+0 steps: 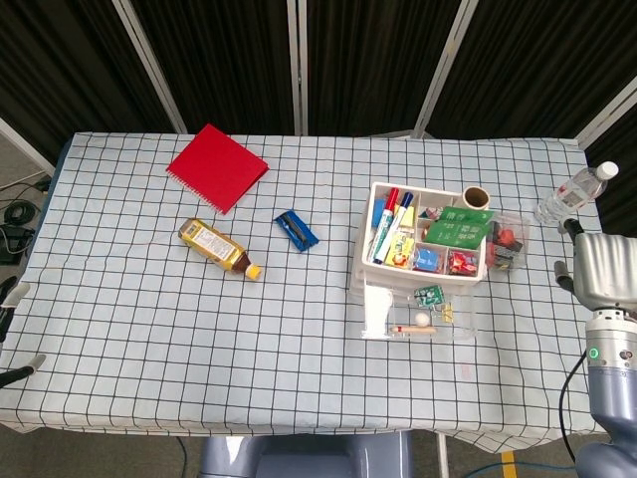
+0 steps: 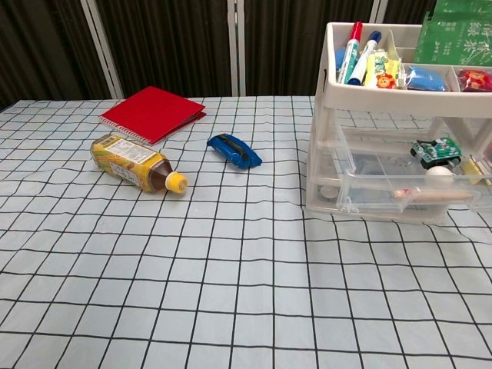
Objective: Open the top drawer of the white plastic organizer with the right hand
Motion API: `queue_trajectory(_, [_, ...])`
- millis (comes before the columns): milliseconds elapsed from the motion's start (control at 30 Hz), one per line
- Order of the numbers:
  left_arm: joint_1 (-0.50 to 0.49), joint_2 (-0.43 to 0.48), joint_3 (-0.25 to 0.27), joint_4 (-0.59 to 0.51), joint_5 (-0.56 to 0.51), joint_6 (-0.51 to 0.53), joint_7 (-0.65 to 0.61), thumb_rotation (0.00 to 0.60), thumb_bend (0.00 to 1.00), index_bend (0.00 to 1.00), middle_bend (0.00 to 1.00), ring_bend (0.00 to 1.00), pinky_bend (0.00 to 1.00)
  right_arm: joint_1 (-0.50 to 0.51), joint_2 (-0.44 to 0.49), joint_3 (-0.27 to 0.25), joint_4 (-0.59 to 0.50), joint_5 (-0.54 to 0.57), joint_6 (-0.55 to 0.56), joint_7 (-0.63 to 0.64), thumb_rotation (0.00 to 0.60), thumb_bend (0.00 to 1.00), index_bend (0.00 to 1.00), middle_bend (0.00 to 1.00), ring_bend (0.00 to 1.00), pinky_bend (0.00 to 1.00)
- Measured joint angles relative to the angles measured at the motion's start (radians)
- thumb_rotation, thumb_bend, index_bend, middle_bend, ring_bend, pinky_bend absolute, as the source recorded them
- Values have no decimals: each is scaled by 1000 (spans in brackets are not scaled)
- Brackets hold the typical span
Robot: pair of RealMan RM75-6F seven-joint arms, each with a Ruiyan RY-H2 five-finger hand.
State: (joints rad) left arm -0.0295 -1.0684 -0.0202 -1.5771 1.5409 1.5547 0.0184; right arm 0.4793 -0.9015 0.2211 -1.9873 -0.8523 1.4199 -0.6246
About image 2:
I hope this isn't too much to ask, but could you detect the black folding partition screen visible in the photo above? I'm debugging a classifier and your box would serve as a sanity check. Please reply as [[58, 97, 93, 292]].
[[0, 0, 439, 111]]

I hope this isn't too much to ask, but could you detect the blue-capped whiteboard marker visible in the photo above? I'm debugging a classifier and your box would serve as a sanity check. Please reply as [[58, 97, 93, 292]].
[[347, 30, 383, 87]]

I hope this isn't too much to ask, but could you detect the green tea packet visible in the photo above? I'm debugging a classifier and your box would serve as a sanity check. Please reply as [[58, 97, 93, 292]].
[[414, 0, 492, 67]]

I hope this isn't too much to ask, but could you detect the green toy car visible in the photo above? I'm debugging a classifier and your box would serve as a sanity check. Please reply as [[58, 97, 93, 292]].
[[410, 135, 463, 171]]

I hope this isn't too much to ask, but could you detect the blue wrapped packet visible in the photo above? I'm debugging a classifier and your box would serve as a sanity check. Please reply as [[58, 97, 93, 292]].
[[404, 64, 449, 92]]

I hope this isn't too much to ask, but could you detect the yellow binder clip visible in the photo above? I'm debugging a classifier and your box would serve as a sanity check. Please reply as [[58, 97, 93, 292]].
[[460, 154, 490, 178]]

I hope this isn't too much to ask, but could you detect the red-capped whiteboard marker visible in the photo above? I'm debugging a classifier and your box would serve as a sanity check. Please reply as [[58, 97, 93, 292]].
[[337, 21, 364, 84]]

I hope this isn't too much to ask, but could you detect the yellow packet with lion sticker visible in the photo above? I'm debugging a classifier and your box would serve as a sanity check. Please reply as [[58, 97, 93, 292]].
[[361, 48, 403, 91]]

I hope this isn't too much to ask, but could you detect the white organizer box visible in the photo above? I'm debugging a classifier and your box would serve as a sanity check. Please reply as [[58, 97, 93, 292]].
[[305, 21, 492, 226]]

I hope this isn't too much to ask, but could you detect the white ball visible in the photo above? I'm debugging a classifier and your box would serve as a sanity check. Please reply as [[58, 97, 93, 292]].
[[424, 165, 457, 179]]

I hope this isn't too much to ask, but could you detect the yellow label tea bottle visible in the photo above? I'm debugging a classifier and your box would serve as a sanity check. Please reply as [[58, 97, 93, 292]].
[[90, 133, 190, 194]]

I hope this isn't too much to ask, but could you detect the clear plastic drawer with toys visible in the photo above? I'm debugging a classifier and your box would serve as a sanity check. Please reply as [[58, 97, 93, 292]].
[[331, 126, 492, 214]]

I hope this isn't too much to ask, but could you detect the checkered light blue tablecloth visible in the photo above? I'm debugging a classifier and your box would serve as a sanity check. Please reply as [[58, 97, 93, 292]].
[[0, 95, 492, 369]]

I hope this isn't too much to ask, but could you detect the wooden stick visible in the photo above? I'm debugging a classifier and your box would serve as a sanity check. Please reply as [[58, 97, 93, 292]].
[[392, 187, 476, 202]]

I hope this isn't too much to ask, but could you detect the red spiral notebook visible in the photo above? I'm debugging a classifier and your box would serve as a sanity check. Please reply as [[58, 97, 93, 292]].
[[98, 85, 208, 146]]

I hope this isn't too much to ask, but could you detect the red candy packet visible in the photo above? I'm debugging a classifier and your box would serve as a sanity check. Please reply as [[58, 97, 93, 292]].
[[457, 68, 492, 94]]

